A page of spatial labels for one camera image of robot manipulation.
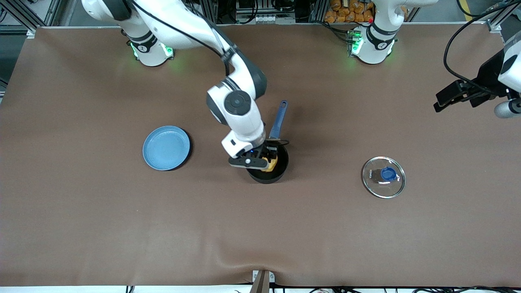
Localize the black pot with blue handle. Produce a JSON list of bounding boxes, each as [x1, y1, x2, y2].
[[246, 100, 290, 184]]

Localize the yellow peeled potato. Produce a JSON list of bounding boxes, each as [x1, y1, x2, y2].
[[261, 155, 278, 173]]

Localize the small green-lit circuit box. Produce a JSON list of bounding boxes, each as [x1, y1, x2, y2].
[[346, 29, 363, 56]]

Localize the pile of orange snack bags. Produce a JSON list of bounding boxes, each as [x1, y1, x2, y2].
[[324, 0, 375, 24]]

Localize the brown table mat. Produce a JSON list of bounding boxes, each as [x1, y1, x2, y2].
[[0, 24, 521, 288]]

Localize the metal clamp at table edge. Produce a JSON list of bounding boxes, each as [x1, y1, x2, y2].
[[250, 269, 276, 293]]

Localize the round blue plate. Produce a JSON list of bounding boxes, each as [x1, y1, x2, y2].
[[142, 125, 192, 171]]

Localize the black cable to left gripper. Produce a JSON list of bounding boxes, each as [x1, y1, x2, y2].
[[443, 0, 521, 96]]

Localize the aluminium frame profile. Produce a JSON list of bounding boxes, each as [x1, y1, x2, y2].
[[0, 0, 78, 28], [486, 7, 521, 34]]

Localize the glass lid with blue knob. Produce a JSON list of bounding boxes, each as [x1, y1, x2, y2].
[[362, 157, 406, 199]]

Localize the black cable along right arm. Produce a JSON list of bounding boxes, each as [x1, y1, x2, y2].
[[129, 0, 236, 77]]

